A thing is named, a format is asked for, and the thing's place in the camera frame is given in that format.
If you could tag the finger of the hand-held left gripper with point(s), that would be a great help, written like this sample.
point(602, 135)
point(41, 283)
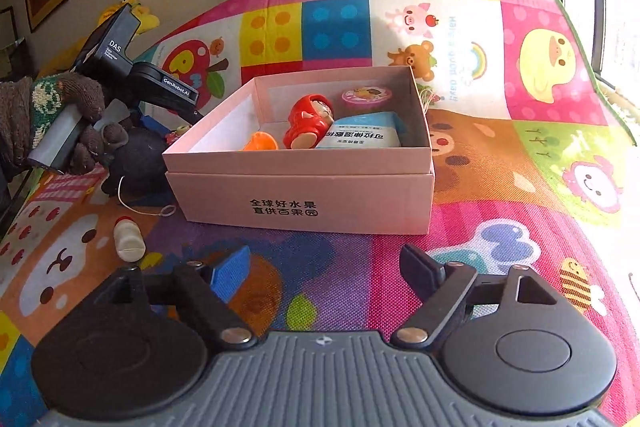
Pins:
point(152, 123)
point(192, 115)

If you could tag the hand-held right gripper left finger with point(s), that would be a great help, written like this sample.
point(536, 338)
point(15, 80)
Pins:
point(230, 272)

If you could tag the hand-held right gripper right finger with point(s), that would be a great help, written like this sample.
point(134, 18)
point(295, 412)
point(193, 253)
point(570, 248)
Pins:
point(422, 269)

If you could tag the orange plastic toy piece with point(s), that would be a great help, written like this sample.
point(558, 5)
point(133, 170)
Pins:
point(260, 142)

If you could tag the small white toy bottle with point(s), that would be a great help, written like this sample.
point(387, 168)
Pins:
point(127, 239)

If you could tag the pink cardboard box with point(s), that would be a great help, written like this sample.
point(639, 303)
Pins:
point(300, 187)

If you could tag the red hooded doll figurine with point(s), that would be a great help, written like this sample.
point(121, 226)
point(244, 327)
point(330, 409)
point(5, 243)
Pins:
point(305, 122)

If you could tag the blue white tissue packet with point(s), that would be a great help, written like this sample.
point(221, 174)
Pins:
point(365, 134)

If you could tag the round pink yellow toy jar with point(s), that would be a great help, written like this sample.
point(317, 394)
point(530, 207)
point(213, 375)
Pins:
point(366, 97)

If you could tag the person's left hand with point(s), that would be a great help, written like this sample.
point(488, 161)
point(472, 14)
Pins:
point(82, 99)

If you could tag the yellow duck plush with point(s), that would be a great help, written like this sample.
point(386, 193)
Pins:
point(107, 16)

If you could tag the yellow white bird plush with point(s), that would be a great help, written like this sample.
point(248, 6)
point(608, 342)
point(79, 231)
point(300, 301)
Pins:
point(147, 19)

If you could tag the colourful cartoon play mat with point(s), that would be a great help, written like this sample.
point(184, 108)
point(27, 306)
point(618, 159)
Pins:
point(500, 147)

